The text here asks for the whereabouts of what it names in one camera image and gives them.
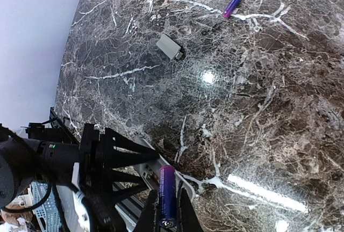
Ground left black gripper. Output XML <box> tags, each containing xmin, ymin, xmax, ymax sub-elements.
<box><xmin>79</xmin><ymin>124</ymin><xmax>160</xmax><ymax>204</ymax></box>

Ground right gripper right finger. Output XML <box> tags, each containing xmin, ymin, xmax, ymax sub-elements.
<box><xmin>176</xmin><ymin>181</ymin><xmax>204</xmax><ymax>232</ymax></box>

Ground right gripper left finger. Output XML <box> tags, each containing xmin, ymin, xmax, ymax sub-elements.
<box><xmin>133</xmin><ymin>190</ymin><xmax>159</xmax><ymax>232</ymax></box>

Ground blue battery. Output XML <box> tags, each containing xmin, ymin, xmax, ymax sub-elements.
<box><xmin>222</xmin><ymin>0</ymin><xmax>242</xmax><ymax>19</ymax></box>
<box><xmin>159</xmin><ymin>165</ymin><xmax>177</xmax><ymax>229</ymax></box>

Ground grey remote control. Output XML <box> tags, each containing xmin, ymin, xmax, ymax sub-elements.
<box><xmin>134</xmin><ymin>154</ymin><xmax>196</xmax><ymax>200</ymax></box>

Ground grey battery cover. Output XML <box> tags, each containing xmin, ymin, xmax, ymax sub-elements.
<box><xmin>156</xmin><ymin>34</ymin><xmax>183</xmax><ymax>60</ymax></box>

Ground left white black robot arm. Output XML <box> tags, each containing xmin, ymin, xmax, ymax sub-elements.
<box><xmin>1</xmin><ymin>124</ymin><xmax>160</xmax><ymax>207</ymax></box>

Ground black front rail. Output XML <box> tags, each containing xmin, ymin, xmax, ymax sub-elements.
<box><xmin>49</xmin><ymin>107</ymin><xmax>80</xmax><ymax>144</ymax></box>

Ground white slotted cable duct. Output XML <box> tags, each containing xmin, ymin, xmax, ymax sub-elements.
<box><xmin>31</xmin><ymin>182</ymin><xmax>62</xmax><ymax>232</ymax></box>

